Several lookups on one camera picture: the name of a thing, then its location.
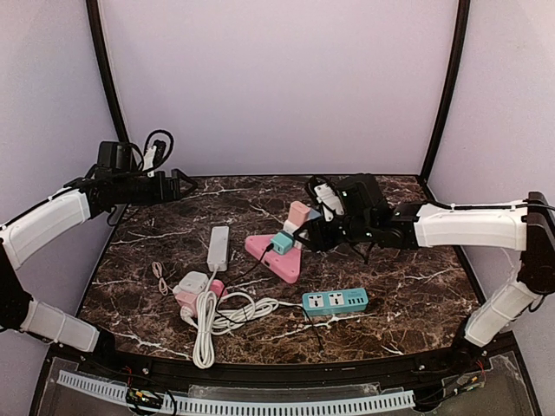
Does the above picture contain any teal charger plug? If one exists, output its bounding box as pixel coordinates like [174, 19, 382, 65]
[270, 231, 295, 256]

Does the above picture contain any pink charger plug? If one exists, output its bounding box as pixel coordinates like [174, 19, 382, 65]
[287, 201, 321, 226]

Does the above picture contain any right black frame post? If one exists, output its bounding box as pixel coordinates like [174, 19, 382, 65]
[419, 0, 471, 187]

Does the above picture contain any white and pink cube socket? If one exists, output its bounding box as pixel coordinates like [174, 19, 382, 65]
[173, 271, 209, 311]

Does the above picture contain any pink triangular power socket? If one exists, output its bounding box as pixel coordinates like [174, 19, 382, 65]
[245, 235, 302, 284]

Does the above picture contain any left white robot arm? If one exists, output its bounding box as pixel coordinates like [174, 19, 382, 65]
[1, 169, 198, 353]

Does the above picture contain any white bundled power cable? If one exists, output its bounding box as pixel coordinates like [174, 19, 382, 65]
[178, 259, 304, 370]

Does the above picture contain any black frame post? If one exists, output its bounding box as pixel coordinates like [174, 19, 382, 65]
[419, 0, 471, 187]
[85, 0, 129, 142]

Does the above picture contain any white cube socket adapter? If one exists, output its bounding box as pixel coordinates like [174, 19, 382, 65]
[283, 219, 308, 238]

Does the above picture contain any left black frame post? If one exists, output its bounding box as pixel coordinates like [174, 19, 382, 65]
[85, 0, 129, 142]

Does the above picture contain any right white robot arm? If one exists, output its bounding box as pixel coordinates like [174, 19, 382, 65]
[293, 192, 554, 348]

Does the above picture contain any teal power strip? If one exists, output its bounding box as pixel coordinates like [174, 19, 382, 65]
[302, 288, 369, 317]

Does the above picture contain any pink thin cable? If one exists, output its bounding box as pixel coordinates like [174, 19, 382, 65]
[150, 261, 170, 297]

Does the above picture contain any white slotted cable duct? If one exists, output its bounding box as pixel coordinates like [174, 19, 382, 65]
[56, 369, 416, 416]

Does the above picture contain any small circuit board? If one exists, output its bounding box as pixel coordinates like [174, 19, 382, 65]
[125, 388, 164, 409]

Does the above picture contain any white power strip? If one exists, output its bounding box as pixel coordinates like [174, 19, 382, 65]
[206, 225, 230, 272]

